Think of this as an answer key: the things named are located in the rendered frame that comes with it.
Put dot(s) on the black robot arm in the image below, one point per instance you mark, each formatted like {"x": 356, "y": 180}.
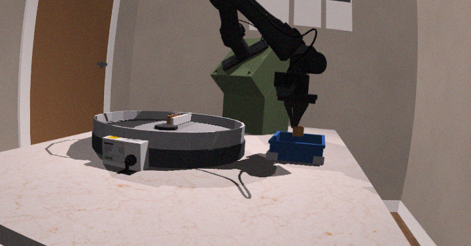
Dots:
{"x": 284, "y": 46}

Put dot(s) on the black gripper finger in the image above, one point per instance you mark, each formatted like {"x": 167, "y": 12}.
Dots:
{"x": 289, "y": 108}
{"x": 299, "y": 107}

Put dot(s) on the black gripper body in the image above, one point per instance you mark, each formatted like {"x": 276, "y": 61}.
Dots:
{"x": 306, "y": 98}

